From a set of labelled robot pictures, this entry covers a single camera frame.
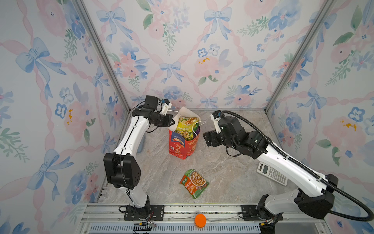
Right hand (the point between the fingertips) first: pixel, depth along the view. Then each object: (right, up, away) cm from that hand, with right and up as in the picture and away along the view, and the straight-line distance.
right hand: (209, 131), depth 70 cm
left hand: (-18, +5, +13) cm, 23 cm away
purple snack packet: (-6, +1, +13) cm, 14 cm away
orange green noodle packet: (-7, -30, +13) cm, 33 cm away
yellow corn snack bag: (-12, +2, +14) cm, 19 cm away
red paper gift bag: (-16, -10, +14) cm, 23 cm away
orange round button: (-5, -41, -4) cm, 41 cm away
